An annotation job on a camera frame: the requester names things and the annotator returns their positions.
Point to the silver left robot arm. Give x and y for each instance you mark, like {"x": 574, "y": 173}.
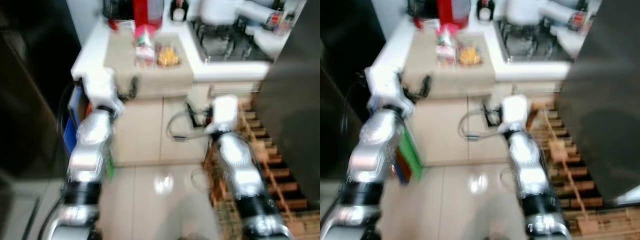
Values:
{"x": 89, "y": 150}
{"x": 372, "y": 150}

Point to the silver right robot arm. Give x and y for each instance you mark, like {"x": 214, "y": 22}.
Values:
{"x": 242, "y": 175}
{"x": 532, "y": 175}

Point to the dark fridge body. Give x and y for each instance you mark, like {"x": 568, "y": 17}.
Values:
{"x": 340, "y": 90}
{"x": 30, "y": 90}

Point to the dark fridge door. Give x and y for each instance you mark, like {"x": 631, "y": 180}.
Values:
{"x": 605, "y": 100}
{"x": 292, "y": 100}

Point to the beige counter mat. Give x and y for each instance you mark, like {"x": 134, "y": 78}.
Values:
{"x": 450, "y": 77}
{"x": 145, "y": 77}

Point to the pink and white food package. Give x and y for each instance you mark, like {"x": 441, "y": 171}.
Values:
{"x": 445, "y": 47}
{"x": 145, "y": 47}

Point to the clear box of yellow food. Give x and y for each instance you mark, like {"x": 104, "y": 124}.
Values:
{"x": 168, "y": 56}
{"x": 469, "y": 55}

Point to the white kitchen counter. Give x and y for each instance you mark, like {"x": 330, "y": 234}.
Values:
{"x": 530, "y": 72}
{"x": 230, "y": 72}

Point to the green carton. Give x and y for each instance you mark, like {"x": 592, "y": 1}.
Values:
{"x": 412, "y": 152}
{"x": 110, "y": 167}

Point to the blue carton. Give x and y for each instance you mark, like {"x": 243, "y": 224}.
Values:
{"x": 72, "y": 125}

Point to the red plastic container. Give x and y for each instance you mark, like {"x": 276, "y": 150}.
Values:
{"x": 452, "y": 11}
{"x": 148, "y": 12}

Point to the black kitchen appliance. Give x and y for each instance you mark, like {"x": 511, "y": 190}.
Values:
{"x": 117, "y": 7}
{"x": 422, "y": 7}

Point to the black gas stove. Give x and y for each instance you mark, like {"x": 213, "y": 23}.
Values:
{"x": 225, "y": 42}
{"x": 530, "y": 42}

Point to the black sauce bottle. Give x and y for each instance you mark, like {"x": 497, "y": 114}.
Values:
{"x": 485, "y": 9}
{"x": 179, "y": 10}

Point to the wooden slatted rack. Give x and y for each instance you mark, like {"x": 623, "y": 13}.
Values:
{"x": 580, "y": 180}
{"x": 277, "y": 170}

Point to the white pot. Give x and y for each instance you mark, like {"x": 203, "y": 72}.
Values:
{"x": 220, "y": 11}
{"x": 525, "y": 10}

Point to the red labelled can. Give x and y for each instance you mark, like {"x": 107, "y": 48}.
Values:
{"x": 578, "y": 20}
{"x": 275, "y": 20}

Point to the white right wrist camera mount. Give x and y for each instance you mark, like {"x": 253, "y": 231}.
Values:
{"x": 515, "y": 111}
{"x": 223, "y": 112}

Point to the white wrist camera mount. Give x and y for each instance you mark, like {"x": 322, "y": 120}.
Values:
{"x": 387, "y": 85}
{"x": 102, "y": 87}
{"x": 223, "y": 112}
{"x": 515, "y": 111}

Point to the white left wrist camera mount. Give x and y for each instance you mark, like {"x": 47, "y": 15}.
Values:
{"x": 102, "y": 87}
{"x": 387, "y": 85}

